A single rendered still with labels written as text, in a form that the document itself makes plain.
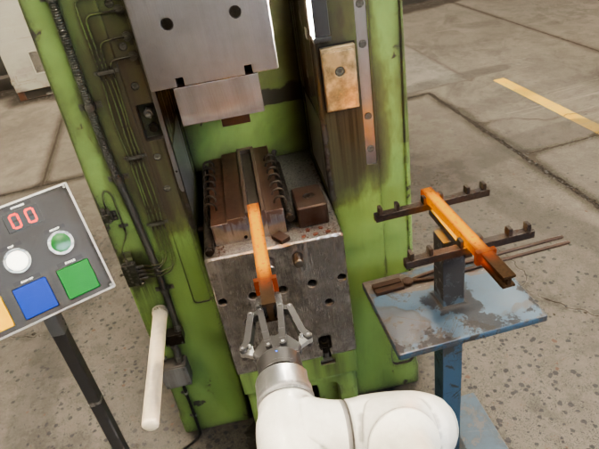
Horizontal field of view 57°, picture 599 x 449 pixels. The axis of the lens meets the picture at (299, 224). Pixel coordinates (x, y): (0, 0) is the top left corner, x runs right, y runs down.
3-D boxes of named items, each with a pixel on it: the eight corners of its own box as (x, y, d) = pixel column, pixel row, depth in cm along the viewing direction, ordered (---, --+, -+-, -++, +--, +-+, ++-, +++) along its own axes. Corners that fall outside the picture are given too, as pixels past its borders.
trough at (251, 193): (265, 213, 147) (264, 208, 147) (246, 217, 147) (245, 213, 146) (252, 150, 182) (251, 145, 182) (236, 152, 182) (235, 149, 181)
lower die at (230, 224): (287, 232, 151) (282, 205, 147) (216, 246, 150) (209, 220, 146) (270, 166, 187) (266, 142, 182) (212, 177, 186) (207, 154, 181)
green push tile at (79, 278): (100, 286, 132) (87, 257, 131) (70, 300, 129) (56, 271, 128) (100, 285, 133) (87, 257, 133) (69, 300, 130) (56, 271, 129)
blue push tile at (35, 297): (59, 304, 128) (45, 276, 127) (26, 319, 125) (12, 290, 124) (59, 304, 129) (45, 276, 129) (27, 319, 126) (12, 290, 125)
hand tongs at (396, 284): (562, 237, 163) (562, 233, 163) (570, 244, 160) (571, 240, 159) (372, 287, 156) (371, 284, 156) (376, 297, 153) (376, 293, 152)
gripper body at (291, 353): (260, 399, 91) (255, 358, 99) (310, 387, 91) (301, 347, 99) (251, 368, 87) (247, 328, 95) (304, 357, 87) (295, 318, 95)
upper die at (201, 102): (265, 110, 132) (258, 72, 127) (183, 126, 131) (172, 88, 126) (250, 62, 167) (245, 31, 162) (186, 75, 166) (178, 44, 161)
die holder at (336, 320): (356, 349, 171) (342, 232, 147) (237, 375, 169) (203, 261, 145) (323, 248, 218) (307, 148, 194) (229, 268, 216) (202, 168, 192)
